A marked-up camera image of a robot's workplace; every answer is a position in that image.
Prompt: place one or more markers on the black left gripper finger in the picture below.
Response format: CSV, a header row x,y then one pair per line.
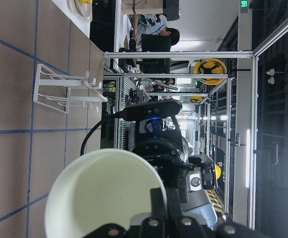
x,y
156,224

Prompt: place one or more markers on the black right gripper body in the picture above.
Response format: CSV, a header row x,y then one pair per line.
x,y
187,175

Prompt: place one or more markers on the white ikea cup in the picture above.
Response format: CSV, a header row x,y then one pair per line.
x,y
100,187

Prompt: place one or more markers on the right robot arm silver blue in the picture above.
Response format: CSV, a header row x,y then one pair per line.
x,y
199,202

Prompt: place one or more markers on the yellow hard hat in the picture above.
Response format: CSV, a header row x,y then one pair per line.
x,y
210,66

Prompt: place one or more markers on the person in background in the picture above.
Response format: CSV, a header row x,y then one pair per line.
x,y
150,24

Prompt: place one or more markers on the beige tray with plate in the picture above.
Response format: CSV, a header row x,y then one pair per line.
x,y
82,10

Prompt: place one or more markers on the yellow lemon toy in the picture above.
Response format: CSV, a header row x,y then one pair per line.
x,y
86,1

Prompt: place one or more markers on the white wire cup rack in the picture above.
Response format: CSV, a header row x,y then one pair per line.
x,y
61,92

